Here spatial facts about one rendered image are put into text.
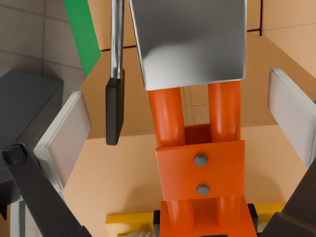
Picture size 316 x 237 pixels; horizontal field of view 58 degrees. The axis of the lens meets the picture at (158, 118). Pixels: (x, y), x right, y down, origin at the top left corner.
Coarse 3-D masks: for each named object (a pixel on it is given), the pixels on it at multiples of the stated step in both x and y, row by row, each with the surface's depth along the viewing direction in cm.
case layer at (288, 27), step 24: (96, 0) 66; (264, 0) 65; (288, 0) 65; (312, 0) 64; (96, 24) 69; (264, 24) 67; (288, 24) 67; (312, 24) 67; (288, 48) 70; (312, 48) 70; (312, 72) 73
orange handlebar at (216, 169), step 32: (160, 96) 18; (224, 96) 18; (160, 128) 20; (192, 128) 22; (224, 128) 19; (160, 160) 20; (192, 160) 20; (224, 160) 20; (192, 192) 22; (224, 192) 22; (192, 224) 25; (224, 224) 24
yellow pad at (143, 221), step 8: (112, 216) 43; (120, 216) 43; (128, 216) 43; (136, 216) 43; (144, 216) 42; (152, 216) 42; (112, 224) 42; (120, 224) 42; (128, 224) 42; (136, 224) 42; (144, 224) 42; (152, 224) 42; (112, 232) 43; (120, 232) 43; (128, 232) 43
